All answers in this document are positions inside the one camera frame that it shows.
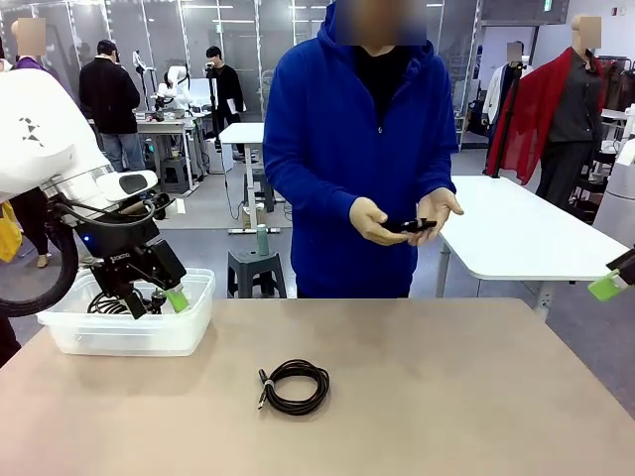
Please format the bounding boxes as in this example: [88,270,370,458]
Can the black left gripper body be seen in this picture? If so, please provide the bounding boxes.
[73,220,160,284]

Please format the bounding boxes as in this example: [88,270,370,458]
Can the black USB cable grey tie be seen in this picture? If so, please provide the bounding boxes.
[256,358,332,416]

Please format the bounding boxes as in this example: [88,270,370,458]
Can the thin black cable coil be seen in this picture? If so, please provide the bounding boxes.
[380,216,440,236]

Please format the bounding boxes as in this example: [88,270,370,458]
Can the blue-sleeved left forearm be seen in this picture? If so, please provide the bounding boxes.
[416,168,458,204]

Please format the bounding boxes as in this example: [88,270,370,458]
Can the blue-sleeved right forearm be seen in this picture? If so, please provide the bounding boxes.
[277,173,366,224]

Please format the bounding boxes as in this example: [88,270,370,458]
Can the person's left hand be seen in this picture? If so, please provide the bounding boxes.
[409,190,466,247]

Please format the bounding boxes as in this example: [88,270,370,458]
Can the person's right hand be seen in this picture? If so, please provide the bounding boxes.
[349,196,413,247]

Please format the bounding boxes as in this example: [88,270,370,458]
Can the clear plastic storage container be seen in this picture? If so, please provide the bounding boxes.
[34,267,216,358]

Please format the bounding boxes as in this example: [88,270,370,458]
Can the grey plastic stool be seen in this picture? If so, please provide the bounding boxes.
[226,246,289,298]

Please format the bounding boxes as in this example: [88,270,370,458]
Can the person in black outfit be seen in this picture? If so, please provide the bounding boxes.
[7,187,54,270]

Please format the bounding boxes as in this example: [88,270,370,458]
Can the small dark stool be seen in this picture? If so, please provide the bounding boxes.
[159,158,192,194]

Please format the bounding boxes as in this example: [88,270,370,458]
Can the large white table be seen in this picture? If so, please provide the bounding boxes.
[436,175,631,311]

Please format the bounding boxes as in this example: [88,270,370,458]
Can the yellow bag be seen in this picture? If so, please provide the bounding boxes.
[0,199,24,264]

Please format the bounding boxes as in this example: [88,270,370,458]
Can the white desk with equipment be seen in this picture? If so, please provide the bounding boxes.
[136,111,209,195]

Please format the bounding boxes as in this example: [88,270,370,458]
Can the black bulky object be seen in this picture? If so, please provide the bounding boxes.
[0,314,23,369]

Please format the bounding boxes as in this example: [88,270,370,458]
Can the person in black jacket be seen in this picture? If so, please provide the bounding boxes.
[77,39,149,174]

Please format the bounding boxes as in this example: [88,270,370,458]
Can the small white standing table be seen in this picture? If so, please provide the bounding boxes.
[217,122,295,235]

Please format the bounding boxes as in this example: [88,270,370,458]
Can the slim person in black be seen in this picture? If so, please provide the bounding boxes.
[204,45,247,161]

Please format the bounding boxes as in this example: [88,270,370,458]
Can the dark garments on rack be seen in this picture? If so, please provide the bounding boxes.
[594,53,635,113]

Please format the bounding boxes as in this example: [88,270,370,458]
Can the figure in white coat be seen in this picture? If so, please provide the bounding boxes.
[481,42,528,138]

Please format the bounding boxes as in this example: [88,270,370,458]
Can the person in blue hoodie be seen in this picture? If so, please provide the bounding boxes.
[262,0,460,299]

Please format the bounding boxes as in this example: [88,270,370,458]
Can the left arm black hose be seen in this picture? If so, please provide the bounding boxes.
[0,195,80,318]

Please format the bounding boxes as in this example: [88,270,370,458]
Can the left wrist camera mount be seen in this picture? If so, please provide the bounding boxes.
[147,191,188,220]

